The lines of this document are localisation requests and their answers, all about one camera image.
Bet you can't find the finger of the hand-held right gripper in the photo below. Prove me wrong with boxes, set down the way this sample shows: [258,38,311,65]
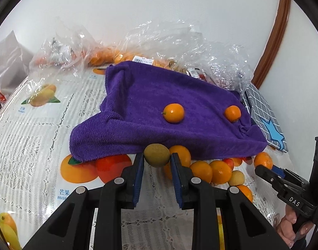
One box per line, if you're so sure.
[255,166,318,215]
[272,164,310,188]

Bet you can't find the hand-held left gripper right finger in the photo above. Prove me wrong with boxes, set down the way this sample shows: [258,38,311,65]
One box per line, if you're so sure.
[170,152,289,250]

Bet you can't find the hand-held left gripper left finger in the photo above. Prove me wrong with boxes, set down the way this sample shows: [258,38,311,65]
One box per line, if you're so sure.
[22,152,145,250]

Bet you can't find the green round fruit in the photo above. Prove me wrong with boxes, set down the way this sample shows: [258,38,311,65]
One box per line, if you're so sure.
[144,144,171,168]

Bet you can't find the pale yellow round fruit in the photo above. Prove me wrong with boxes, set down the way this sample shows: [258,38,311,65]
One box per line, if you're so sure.
[228,170,245,187]

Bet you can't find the person's right hand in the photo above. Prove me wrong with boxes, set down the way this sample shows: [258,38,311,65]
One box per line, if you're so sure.
[277,204,312,245]

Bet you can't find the checkered cushion with blue star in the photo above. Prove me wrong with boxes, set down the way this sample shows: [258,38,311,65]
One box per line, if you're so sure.
[241,83,289,153]

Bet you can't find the purple towel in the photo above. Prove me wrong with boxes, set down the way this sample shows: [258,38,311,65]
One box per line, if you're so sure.
[70,61,268,162]

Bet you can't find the fruit print tablecloth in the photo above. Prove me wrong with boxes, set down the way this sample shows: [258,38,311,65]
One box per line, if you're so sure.
[0,65,305,250]

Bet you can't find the clear bag of oranges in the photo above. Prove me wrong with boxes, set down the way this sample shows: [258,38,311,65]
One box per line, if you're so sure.
[87,44,172,69]

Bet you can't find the clear bag of red fruit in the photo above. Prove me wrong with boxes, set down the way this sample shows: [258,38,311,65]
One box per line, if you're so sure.
[154,21,254,97]

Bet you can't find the clear crumpled plastic bag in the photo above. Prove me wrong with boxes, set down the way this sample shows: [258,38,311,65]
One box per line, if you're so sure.
[29,18,102,77]

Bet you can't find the white plastic bag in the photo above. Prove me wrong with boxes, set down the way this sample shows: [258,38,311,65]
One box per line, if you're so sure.
[0,30,34,95]

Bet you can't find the brown wooden door frame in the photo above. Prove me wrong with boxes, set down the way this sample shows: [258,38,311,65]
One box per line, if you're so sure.
[252,0,292,90]

